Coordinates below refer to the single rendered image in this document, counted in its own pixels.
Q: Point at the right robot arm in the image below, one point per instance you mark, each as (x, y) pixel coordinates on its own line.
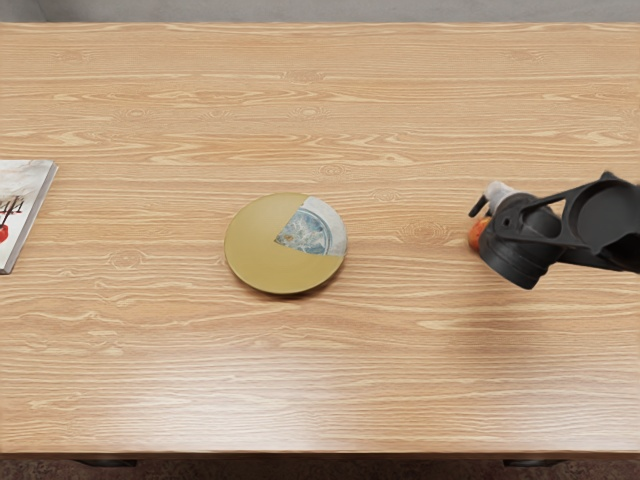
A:
(565, 230)

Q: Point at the olive plate with printed pattern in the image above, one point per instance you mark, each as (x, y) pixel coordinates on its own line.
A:
(270, 250)

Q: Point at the white book with red print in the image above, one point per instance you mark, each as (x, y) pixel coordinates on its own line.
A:
(17, 210)

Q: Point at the orange red fruit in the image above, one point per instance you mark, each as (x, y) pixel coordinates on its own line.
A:
(475, 232)

